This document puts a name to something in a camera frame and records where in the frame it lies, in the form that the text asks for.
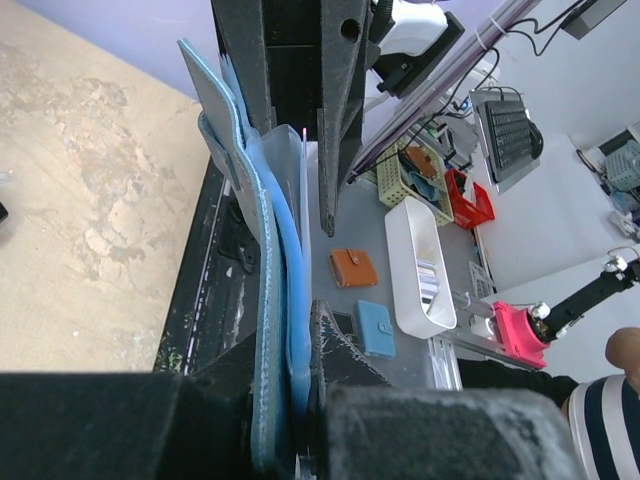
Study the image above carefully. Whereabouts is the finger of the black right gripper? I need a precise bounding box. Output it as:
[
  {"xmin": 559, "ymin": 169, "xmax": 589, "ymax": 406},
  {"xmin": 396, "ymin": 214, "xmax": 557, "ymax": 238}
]
[
  {"xmin": 317, "ymin": 1, "xmax": 369, "ymax": 237},
  {"xmin": 211, "ymin": 0, "xmax": 275, "ymax": 134}
]

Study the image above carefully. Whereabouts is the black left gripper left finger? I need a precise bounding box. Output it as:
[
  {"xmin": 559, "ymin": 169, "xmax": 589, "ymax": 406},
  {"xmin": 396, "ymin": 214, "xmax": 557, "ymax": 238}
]
[{"xmin": 1, "ymin": 335, "xmax": 260, "ymax": 479}]

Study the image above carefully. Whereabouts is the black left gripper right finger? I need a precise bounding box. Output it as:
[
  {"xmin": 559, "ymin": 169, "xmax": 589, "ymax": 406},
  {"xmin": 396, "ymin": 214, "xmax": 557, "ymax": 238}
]
[{"xmin": 310, "ymin": 300, "xmax": 585, "ymax": 479}]

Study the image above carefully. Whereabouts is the blue leather card holder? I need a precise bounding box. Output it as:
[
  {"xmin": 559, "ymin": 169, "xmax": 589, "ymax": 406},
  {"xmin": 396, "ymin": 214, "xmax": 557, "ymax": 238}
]
[{"xmin": 178, "ymin": 39, "xmax": 312, "ymax": 479}]

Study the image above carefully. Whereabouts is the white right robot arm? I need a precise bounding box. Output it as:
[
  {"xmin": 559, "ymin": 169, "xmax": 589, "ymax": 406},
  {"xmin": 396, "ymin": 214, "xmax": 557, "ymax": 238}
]
[{"xmin": 211, "ymin": 0, "xmax": 465, "ymax": 236}]

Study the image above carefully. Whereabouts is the light blue card holder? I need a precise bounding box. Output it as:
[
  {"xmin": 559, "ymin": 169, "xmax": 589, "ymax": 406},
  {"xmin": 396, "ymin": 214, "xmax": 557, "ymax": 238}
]
[{"xmin": 356, "ymin": 300, "xmax": 396, "ymax": 359}]

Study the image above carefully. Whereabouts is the black card holder on floor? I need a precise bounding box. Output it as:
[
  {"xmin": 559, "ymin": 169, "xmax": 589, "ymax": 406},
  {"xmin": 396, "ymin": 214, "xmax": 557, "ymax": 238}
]
[{"xmin": 333, "ymin": 312, "xmax": 359, "ymax": 345}]

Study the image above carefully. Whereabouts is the orange card holder on floor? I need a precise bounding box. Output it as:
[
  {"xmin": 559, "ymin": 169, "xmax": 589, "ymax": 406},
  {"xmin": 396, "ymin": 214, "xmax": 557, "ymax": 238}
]
[{"xmin": 329, "ymin": 249, "xmax": 378, "ymax": 288}]

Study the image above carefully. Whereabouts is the white plastic bin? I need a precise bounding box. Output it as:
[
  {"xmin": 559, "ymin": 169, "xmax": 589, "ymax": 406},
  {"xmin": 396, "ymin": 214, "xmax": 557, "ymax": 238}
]
[{"xmin": 385, "ymin": 197, "xmax": 457, "ymax": 340}]

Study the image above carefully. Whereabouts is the yellow perforated basket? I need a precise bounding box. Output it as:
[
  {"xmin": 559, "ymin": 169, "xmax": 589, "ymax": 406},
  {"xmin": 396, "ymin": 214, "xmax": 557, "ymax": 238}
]
[{"xmin": 375, "ymin": 141, "xmax": 453, "ymax": 226}]

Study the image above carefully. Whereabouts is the pink fixture block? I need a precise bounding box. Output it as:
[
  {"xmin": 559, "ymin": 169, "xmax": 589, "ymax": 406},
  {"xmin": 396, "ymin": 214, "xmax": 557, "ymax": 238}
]
[{"xmin": 493, "ymin": 301, "xmax": 548, "ymax": 370}]

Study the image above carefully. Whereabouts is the black computer keyboard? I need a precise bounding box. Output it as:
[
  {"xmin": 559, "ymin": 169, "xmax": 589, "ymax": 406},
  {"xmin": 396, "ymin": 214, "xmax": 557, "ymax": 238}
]
[{"xmin": 483, "ymin": 100, "xmax": 533, "ymax": 182}]

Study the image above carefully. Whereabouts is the red plastic basket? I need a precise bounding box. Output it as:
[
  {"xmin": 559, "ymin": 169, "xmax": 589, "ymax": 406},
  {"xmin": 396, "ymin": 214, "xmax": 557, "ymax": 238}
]
[{"xmin": 445, "ymin": 169, "xmax": 495, "ymax": 230}]

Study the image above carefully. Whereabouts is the person head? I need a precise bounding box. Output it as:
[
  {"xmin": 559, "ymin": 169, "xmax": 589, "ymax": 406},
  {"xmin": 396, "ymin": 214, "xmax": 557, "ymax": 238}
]
[{"xmin": 605, "ymin": 327, "xmax": 640, "ymax": 377}]

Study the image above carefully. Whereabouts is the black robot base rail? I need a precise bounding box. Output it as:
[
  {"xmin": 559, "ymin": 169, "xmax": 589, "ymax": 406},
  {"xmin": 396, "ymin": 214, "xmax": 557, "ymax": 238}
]
[{"xmin": 153, "ymin": 161, "xmax": 260, "ymax": 375}]

